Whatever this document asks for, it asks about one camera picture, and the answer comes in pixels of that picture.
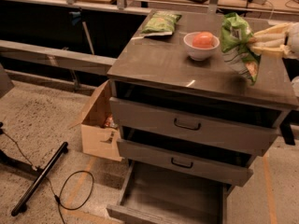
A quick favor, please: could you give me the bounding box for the middle grey drawer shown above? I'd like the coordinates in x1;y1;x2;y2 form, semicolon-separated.
117;139;253;187

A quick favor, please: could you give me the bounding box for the grey metal rail beam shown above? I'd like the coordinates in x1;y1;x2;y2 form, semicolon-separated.
0;40;116;76

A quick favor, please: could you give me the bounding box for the top grey drawer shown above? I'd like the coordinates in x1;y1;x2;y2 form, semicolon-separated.
109;97;277;156

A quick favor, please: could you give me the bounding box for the bottom grey drawer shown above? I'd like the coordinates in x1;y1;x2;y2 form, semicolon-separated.
107;161;228;224

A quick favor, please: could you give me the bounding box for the orange round fruit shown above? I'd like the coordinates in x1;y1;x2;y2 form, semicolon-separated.
192;32;213;49

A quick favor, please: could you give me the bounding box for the grey drawer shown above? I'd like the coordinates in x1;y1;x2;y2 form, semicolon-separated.
107;161;228;224
117;139;253;187
109;97;277;156

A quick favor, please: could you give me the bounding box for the black stand leg bar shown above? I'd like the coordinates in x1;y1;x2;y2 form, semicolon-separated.
11;142;68;217

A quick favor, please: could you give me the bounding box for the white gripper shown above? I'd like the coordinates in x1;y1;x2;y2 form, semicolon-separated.
249;22;299;59

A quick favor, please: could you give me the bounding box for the snack packet in box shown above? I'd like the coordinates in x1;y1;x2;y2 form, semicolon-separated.
104;116;118;129

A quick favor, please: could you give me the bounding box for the white bowl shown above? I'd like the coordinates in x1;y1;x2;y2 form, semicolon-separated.
183;32;220;61

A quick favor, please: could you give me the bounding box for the cardboard box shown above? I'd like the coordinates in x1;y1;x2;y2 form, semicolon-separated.
69;81;122;161

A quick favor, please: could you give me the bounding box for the green rice chip bag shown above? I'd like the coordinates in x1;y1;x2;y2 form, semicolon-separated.
220;12;261;85

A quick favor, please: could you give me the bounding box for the green chip bag on counter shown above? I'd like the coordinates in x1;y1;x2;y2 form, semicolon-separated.
140;11;181;36

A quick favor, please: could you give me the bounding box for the black cable on floor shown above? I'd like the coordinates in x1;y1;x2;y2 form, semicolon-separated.
0;129;95;224

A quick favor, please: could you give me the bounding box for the grey drawer cabinet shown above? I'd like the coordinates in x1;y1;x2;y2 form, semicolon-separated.
107;9;299;189

